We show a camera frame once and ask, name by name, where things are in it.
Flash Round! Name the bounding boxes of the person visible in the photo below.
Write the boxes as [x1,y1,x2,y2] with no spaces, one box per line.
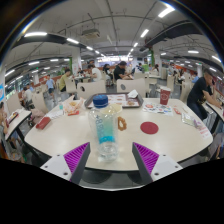
[59,68,73,93]
[21,87,34,109]
[87,63,103,83]
[113,60,134,81]
[186,68,223,121]
[45,74,57,103]

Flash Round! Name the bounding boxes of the crumpled food wrapper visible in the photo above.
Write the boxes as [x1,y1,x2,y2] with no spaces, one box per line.
[62,95,86,117]

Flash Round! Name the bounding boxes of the red paper cup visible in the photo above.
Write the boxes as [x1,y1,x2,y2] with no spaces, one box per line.
[159,85,172,106]

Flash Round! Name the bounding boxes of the red pouch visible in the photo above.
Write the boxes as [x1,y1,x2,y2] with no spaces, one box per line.
[35,116,52,130]

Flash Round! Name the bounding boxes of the clear blue-capped water bottle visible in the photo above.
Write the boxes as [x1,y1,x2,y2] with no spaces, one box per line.
[87,94,120,162]

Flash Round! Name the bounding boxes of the printed sticker sheet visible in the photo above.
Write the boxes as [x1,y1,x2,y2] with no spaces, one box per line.
[142,102,175,117]

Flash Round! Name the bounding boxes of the dark food tray with liner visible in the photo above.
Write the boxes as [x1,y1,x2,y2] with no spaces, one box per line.
[83,92,145,109]

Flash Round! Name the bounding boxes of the white paper sheet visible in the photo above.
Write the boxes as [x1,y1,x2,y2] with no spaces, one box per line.
[45,108,66,120]

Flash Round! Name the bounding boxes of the cream cup with pretzel handle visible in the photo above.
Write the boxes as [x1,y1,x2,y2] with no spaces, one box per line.
[99,103,128,132]

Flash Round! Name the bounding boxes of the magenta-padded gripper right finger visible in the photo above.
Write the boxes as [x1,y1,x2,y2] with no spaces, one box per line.
[131,142,184,185]

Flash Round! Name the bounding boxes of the white paper napkin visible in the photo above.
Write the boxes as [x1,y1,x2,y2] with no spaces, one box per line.
[127,89,140,99]

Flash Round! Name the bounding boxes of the flat round red coaster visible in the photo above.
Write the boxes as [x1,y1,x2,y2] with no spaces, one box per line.
[139,121,160,135]

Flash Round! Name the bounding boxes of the ceiling lights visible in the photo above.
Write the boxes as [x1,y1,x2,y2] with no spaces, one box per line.
[3,5,224,79]

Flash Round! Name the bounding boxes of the neighbouring cream table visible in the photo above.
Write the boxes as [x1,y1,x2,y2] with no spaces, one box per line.
[3,108,33,141]

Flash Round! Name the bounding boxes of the ceiling air conditioner unit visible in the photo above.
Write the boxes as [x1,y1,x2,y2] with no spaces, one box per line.
[80,28,101,40]

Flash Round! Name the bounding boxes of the cream chair with round hole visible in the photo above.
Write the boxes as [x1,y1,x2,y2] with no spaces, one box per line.
[116,78,147,98]
[76,79,107,100]

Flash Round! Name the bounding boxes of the clear plastic bag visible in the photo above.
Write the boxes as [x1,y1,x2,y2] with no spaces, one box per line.
[181,112,204,130]

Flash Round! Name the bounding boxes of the cream chairs group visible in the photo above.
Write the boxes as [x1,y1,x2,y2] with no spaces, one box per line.
[6,71,198,114]

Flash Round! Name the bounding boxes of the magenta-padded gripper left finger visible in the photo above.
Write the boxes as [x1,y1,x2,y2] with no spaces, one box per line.
[40,142,92,185]

